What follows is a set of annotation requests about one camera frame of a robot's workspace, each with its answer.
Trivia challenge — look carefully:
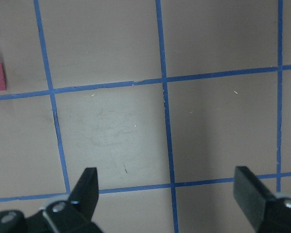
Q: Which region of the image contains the left gripper black image-right left finger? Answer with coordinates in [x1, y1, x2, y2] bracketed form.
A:
[0, 167, 102, 233]

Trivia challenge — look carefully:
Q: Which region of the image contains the left gripper black image-right right finger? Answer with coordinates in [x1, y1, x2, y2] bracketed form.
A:
[233, 166, 291, 233]

